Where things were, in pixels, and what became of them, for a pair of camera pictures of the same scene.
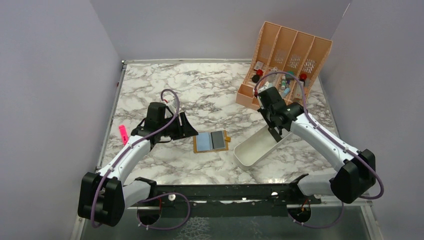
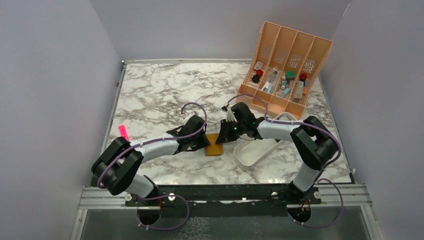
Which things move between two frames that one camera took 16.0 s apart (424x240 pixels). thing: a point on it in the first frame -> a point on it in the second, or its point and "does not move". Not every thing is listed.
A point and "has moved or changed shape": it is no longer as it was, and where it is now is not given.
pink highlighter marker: (124, 133) does not move
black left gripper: (185, 130) -> (204, 141)
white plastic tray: (249, 150) does not move
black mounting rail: (228, 201) does not move
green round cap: (289, 77) does not move
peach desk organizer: (285, 59) does not move
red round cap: (259, 72) does not move
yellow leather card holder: (211, 141) has moved or changed shape
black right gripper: (263, 112) -> (223, 136)
